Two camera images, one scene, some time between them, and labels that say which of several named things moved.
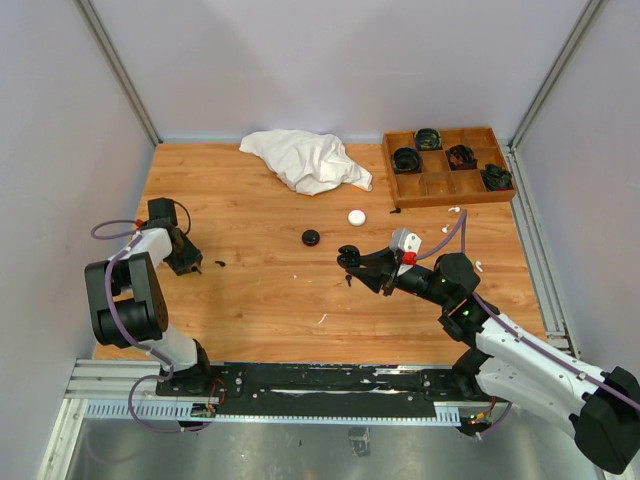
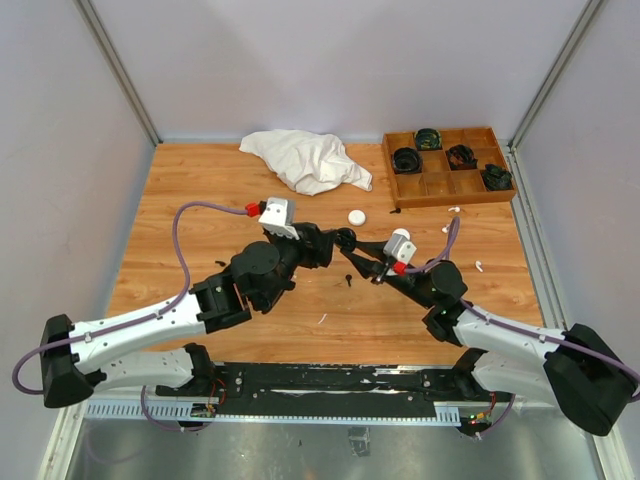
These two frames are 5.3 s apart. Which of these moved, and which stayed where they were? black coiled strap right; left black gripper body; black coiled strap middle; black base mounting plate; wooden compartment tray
Moved: left black gripper body
Stayed: black coiled strap right; black base mounting plate; black coiled strap middle; wooden compartment tray
